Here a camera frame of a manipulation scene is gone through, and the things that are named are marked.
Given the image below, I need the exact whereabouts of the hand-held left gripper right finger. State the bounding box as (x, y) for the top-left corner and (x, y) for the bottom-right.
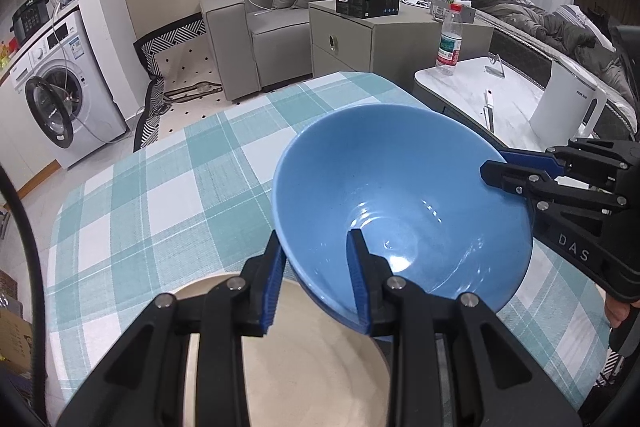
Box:
(346, 228), (583, 427)

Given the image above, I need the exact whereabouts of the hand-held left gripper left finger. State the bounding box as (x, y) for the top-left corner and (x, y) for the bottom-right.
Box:
(55, 229), (287, 427)

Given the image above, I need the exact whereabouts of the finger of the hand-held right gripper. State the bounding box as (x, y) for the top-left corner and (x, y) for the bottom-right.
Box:
(500, 138), (632, 188)
(479, 159), (628, 218)

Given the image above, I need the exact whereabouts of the beige plate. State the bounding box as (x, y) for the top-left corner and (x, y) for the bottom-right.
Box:
(172, 272), (392, 427)

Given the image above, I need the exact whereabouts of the light blue bowl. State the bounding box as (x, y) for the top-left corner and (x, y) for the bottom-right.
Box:
(271, 103), (535, 328)

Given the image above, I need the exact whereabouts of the person's right hand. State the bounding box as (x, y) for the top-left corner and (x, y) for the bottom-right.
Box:
(604, 296), (633, 329)

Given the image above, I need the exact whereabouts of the white electric kettle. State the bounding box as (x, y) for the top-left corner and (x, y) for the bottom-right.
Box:
(529, 56), (608, 142)

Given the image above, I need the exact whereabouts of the white utility knife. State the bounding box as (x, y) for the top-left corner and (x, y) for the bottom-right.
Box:
(480, 88), (497, 134)

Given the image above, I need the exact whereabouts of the marble coffee table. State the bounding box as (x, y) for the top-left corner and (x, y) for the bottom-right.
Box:
(413, 55), (613, 152)

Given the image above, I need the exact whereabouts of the metal phone stand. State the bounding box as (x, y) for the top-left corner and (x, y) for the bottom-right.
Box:
(484, 53), (507, 78)

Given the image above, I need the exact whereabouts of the grey duvet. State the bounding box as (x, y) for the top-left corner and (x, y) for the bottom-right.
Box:
(400, 0), (640, 118)

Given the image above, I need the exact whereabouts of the plastic water bottle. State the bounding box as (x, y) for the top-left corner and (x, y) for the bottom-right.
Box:
(435, 4), (466, 78)

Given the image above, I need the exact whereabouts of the teal checked tablecloth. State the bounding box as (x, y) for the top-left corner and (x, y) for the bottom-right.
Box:
(44, 71), (613, 427)

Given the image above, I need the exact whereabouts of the grey tissue box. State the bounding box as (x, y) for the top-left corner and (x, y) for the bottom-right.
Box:
(431, 0), (476, 22)

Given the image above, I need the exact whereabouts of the grey side cabinet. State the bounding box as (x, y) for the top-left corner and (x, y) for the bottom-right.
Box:
(307, 0), (493, 82)

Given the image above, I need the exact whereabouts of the black box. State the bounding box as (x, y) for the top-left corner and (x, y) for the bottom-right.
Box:
(335, 0), (401, 18)

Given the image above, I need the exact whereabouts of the power strip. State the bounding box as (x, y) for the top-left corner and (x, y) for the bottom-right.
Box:
(164, 79), (223, 102)

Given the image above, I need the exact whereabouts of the black white patterned rug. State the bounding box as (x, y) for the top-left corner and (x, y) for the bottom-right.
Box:
(132, 18), (236, 152)

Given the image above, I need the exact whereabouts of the grey sofa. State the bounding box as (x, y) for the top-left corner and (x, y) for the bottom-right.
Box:
(200, 0), (491, 102)

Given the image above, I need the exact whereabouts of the cardboard box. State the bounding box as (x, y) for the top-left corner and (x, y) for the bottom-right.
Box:
(0, 269), (36, 375)

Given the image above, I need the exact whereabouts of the white washing machine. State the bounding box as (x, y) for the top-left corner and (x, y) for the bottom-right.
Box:
(10, 2), (128, 170)

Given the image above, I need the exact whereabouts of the black pressure cooker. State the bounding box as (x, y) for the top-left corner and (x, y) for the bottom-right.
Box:
(10, 0), (51, 42)

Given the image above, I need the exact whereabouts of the black cable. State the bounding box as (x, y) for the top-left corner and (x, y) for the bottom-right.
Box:
(0, 159), (51, 408)

